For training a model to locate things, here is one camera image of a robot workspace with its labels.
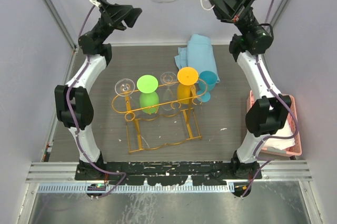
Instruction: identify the white cloth in basket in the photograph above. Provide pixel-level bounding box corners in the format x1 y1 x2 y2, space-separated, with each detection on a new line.
264 122 295 150

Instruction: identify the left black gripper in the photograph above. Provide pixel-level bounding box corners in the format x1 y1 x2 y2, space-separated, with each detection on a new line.
92 0 141 43

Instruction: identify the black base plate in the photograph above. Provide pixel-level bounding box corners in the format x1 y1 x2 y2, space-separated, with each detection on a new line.
75 161 262 186

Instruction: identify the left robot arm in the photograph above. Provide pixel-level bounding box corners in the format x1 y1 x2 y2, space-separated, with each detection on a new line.
54 0 142 180

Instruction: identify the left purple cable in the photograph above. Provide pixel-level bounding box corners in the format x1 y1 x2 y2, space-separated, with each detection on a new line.
65 5 127 199

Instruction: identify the orange plastic wine glass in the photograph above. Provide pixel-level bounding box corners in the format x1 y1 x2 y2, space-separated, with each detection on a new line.
177 67 199 104

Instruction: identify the clear flute glass back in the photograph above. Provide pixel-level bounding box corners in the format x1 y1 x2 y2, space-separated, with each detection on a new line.
160 72 177 111

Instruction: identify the gold wire glass rack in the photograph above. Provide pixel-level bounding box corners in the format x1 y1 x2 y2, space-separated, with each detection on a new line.
112 78 202 154

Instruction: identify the blue plastic wine glass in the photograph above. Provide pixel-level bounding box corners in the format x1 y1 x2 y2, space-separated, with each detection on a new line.
197 71 217 102

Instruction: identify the slotted cable duct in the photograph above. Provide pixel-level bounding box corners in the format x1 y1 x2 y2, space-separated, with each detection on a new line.
37 181 234 193

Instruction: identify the pink plastic basket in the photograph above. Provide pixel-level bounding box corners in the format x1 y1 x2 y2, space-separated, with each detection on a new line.
249 90 302 156

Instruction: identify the clear flute glass front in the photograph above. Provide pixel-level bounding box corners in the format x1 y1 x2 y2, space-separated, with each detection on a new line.
115 78 135 97

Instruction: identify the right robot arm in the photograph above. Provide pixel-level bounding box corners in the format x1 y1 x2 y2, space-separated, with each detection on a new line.
209 0 296 179

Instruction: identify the green plastic wine glass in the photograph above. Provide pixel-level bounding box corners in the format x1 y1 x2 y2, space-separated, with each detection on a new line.
136 75 159 114

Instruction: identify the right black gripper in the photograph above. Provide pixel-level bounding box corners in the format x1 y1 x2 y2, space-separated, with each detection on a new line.
206 0 260 36

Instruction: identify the light blue folded cloth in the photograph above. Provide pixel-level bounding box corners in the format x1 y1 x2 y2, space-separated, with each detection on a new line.
174 34 220 83

